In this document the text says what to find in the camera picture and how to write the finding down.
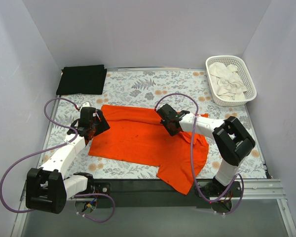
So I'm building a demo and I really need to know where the floral patterned table mat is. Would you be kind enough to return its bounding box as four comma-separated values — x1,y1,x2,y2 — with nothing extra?
38,70,255,179

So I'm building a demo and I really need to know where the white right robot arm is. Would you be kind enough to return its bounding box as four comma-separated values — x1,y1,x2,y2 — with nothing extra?
156,104,256,196

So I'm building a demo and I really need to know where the aluminium table frame rail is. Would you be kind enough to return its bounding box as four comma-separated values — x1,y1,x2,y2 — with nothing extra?
19,179,287,208

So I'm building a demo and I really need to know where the orange t-shirt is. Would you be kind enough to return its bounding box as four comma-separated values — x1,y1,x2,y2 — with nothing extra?
88,105,209,195

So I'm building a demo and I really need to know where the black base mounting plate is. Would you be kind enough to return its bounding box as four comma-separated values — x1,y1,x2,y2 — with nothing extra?
94,179,241,209

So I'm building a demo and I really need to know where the crumpled white t-shirt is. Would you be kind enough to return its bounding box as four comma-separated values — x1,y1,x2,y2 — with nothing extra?
209,62,247,101

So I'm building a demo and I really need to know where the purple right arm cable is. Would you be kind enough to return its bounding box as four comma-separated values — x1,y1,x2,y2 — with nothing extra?
154,93,245,215

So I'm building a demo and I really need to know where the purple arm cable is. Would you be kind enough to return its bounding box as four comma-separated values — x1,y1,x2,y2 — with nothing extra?
154,93,245,215
0,97,81,214

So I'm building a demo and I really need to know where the white perforated plastic basket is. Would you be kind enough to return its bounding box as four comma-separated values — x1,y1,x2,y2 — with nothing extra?
205,55,257,107

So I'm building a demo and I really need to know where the folded black t-shirt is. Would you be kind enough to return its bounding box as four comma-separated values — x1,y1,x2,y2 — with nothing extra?
56,65,107,95

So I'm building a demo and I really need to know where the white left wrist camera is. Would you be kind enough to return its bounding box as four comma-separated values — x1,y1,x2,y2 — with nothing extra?
79,102,90,109

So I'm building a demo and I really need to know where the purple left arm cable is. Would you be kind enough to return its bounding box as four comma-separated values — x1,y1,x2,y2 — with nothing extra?
0,97,81,214

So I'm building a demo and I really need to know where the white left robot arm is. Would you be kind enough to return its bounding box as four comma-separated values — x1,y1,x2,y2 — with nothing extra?
26,107,110,214

